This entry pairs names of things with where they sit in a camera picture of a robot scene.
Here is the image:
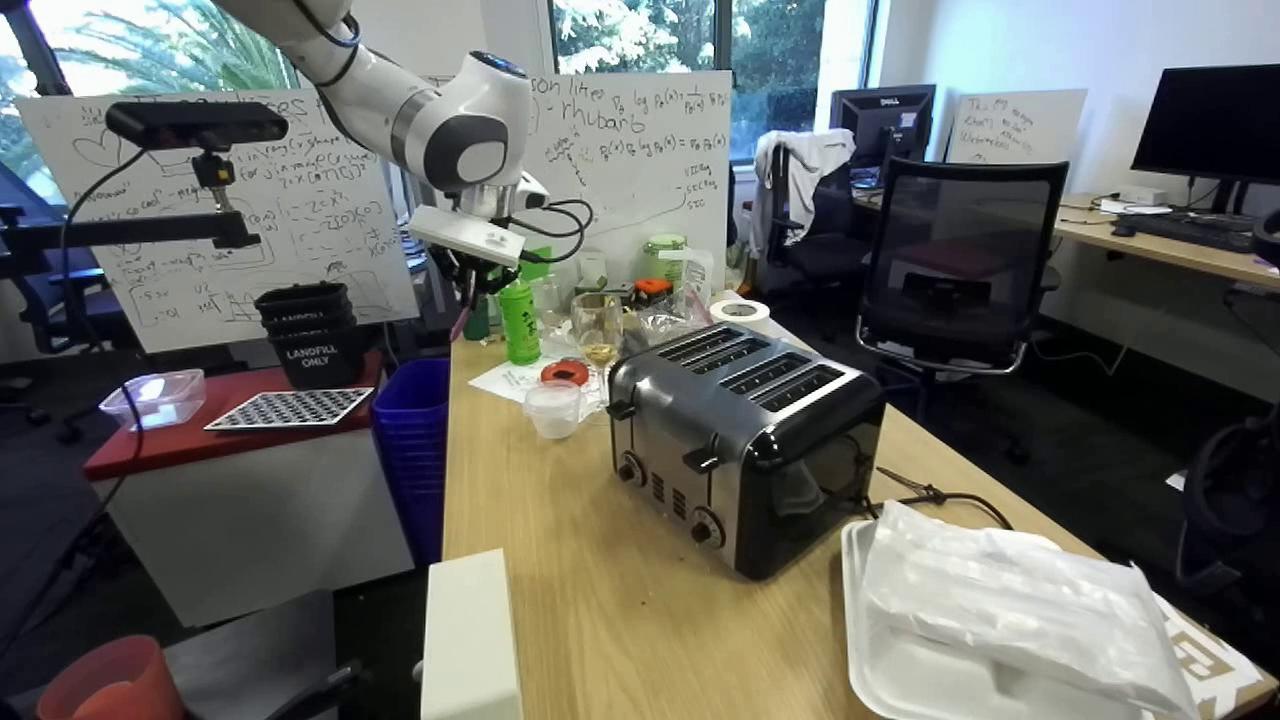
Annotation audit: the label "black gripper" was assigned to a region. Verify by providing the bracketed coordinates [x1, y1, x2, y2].
[432, 242, 521, 317]

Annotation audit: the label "green spray bottle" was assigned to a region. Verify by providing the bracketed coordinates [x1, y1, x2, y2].
[493, 257, 555, 368]

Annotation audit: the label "white paper sheet with writing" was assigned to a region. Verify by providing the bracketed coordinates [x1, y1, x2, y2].
[466, 347, 622, 412]

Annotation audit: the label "clear plastic cup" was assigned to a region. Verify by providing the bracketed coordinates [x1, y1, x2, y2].
[521, 372, 594, 446]

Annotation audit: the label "large whiteboard with writing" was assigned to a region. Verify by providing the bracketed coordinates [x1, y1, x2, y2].
[15, 87, 425, 360]

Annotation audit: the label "black stacked trays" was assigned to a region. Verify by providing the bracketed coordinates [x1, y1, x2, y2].
[252, 281, 370, 392]

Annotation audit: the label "blue ribbed plastic bin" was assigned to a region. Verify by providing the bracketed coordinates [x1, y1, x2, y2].
[370, 347, 455, 570]

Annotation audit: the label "green lidded jar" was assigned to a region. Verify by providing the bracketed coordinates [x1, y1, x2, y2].
[636, 231, 691, 287]

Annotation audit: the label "whiteboard with dense writing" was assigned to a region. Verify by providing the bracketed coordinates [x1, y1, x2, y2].
[521, 67, 739, 299]

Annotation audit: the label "checkerboard calibration plate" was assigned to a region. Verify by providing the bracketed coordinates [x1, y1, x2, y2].
[206, 382, 380, 438]

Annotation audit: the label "white tape roll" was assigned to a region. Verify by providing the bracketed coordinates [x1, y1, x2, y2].
[710, 291, 778, 333]

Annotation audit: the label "black and silver four-slot toaster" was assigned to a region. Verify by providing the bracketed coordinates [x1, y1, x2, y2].
[603, 317, 894, 584]

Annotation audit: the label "red topped white table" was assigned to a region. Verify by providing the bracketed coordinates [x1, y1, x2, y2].
[81, 364, 419, 631]

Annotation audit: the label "white coat on chair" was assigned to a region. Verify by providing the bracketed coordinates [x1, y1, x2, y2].
[747, 122, 861, 273]

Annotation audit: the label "clear plastic container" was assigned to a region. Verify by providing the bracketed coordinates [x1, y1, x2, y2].
[95, 364, 212, 435]

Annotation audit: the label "white rectangular box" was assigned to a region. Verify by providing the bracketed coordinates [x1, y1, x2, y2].
[417, 542, 528, 720]

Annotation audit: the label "black monitor with dark screen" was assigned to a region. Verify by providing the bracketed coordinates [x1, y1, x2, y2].
[825, 81, 942, 170]

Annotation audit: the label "black mesh chair, wide back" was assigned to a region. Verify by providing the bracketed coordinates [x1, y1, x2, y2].
[853, 155, 1075, 392]

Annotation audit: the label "orange red bucket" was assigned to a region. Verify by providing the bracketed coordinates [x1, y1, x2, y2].
[29, 631, 194, 720]

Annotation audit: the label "small whiteboard with notes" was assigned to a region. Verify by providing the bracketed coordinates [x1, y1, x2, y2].
[942, 84, 1093, 170]

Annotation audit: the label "white foam tray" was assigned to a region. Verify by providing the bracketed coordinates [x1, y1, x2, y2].
[836, 516, 1206, 720]

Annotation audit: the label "white translucent plastic bag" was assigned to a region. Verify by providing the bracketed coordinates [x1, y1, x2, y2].
[856, 496, 1206, 720]

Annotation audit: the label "wooden desk with metal leg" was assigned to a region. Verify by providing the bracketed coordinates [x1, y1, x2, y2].
[1051, 194, 1280, 296]

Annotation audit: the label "black keyboard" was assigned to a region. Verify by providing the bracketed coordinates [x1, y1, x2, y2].
[1107, 206, 1261, 251]

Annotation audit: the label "large black monitor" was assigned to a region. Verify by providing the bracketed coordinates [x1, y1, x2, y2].
[1128, 61, 1280, 192]

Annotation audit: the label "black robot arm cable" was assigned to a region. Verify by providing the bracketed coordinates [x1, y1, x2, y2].
[510, 192, 602, 266]

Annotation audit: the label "black camera bar on stand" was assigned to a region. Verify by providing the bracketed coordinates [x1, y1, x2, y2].
[105, 96, 293, 155]

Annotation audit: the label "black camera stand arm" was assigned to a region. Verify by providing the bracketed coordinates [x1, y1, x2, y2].
[0, 145, 263, 260]

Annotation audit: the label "black toaster power cable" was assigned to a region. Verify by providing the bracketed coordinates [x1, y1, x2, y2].
[872, 463, 1022, 535]

